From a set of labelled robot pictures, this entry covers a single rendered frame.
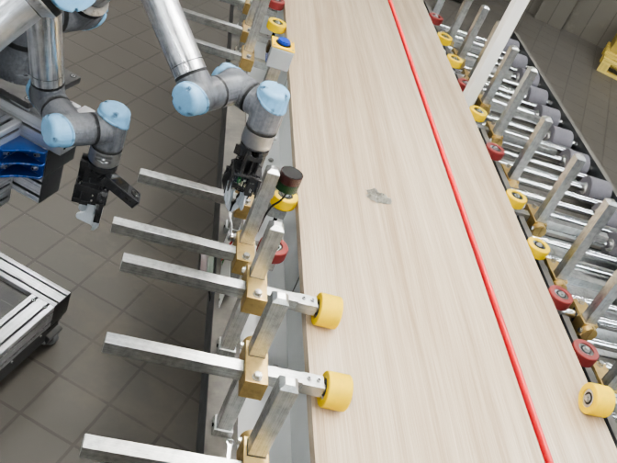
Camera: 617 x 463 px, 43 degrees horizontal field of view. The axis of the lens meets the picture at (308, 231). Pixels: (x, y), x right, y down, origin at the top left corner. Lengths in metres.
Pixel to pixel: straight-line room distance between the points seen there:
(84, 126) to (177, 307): 1.43
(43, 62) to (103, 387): 1.30
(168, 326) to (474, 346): 1.35
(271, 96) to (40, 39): 0.51
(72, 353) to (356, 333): 1.25
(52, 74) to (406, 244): 1.09
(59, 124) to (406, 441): 1.02
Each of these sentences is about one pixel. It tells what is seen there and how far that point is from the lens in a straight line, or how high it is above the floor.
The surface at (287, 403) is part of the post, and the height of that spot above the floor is 1.13.
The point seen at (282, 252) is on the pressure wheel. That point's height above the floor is 0.91.
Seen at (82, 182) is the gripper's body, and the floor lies 0.96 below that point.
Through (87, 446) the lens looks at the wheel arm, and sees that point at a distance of 1.46.
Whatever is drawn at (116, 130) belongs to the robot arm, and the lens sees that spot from 1.88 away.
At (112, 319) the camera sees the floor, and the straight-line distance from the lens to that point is 3.03.
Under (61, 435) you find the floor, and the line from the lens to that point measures 2.66.
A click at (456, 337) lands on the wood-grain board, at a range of 2.11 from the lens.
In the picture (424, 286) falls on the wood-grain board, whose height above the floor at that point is 0.90.
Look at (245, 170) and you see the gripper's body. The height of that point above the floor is 1.15.
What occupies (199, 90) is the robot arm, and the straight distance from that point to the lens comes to 1.72.
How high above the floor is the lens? 2.13
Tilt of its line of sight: 34 degrees down
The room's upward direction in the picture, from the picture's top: 24 degrees clockwise
